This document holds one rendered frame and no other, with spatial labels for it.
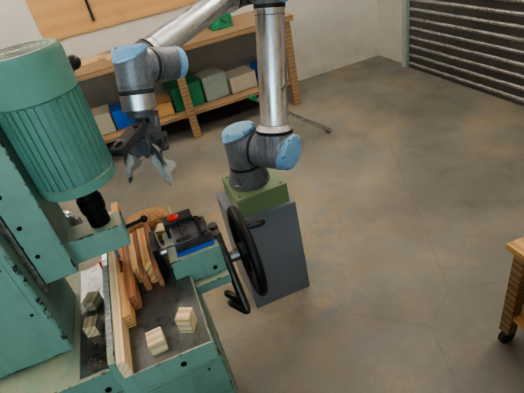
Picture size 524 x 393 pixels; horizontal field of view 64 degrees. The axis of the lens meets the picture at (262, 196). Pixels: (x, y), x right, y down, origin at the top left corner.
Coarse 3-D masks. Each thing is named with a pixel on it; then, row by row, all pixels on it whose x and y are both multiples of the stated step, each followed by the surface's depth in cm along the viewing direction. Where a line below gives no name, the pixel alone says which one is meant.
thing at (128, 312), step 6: (114, 204) 138; (114, 210) 135; (120, 210) 141; (120, 252) 116; (120, 282) 106; (120, 288) 104; (126, 288) 104; (120, 294) 102; (126, 294) 102; (126, 300) 100; (126, 306) 98; (132, 306) 101; (126, 312) 97; (132, 312) 98; (126, 318) 96; (132, 318) 97; (126, 324) 97; (132, 324) 98
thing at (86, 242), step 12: (120, 216) 107; (72, 228) 106; (84, 228) 105; (96, 228) 104; (108, 228) 104; (120, 228) 105; (72, 240) 102; (84, 240) 103; (96, 240) 104; (108, 240) 105; (120, 240) 106; (84, 252) 104; (96, 252) 106; (108, 252) 107
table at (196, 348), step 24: (168, 264) 114; (144, 288) 108; (168, 288) 107; (192, 288) 105; (144, 312) 101; (168, 312) 100; (144, 336) 95; (168, 336) 94; (192, 336) 93; (144, 360) 90; (168, 360) 89; (192, 360) 91; (120, 384) 87; (144, 384) 90
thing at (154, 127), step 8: (144, 112) 109; (152, 112) 111; (136, 120) 111; (144, 120) 111; (152, 120) 113; (152, 128) 114; (160, 128) 116; (144, 136) 110; (152, 136) 111; (160, 136) 114; (136, 144) 112; (144, 144) 110; (160, 144) 116; (136, 152) 113; (144, 152) 111
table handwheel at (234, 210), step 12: (228, 216) 131; (240, 216) 118; (240, 228) 115; (240, 240) 127; (252, 240) 114; (228, 252) 125; (240, 252) 124; (252, 252) 113; (252, 264) 114; (252, 276) 134; (264, 276) 115; (264, 288) 117
